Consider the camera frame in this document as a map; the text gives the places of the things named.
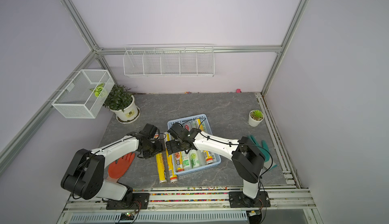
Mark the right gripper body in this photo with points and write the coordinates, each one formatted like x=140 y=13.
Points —
x=175 y=144

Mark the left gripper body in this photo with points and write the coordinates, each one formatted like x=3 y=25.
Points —
x=152 y=148

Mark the white green plastic wrap roll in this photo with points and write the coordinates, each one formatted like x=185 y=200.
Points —
x=186 y=161
x=194 y=159

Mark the yellow plastic wrap roll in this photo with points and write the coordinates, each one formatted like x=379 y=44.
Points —
x=207 y=155
x=161 y=168
x=178 y=162
x=172 y=176

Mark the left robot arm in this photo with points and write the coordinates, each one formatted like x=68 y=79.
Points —
x=85 y=175

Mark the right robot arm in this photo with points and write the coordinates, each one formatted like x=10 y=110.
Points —
x=245 y=155

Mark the light blue plastic basket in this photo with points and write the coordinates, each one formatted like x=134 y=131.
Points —
x=190 y=123

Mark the red rubber glove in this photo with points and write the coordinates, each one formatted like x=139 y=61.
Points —
x=118 y=168

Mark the large potted green plant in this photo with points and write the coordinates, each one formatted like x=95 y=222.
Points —
x=122 y=103

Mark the green circuit board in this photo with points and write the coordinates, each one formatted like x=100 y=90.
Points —
x=127 y=216

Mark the small potted succulent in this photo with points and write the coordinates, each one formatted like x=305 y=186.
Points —
x=255 y=118

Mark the teal rubber glove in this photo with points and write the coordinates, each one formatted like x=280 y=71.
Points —
x=263 y=147

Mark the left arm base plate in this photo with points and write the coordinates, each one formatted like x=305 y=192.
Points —
x=131 y=201

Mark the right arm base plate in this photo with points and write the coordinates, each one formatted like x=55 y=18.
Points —
x=239 y=200

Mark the white wire side basket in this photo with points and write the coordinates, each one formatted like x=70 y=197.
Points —
x=85 y=94

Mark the white wire wall shelf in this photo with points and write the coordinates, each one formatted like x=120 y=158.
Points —
x=175 y=60

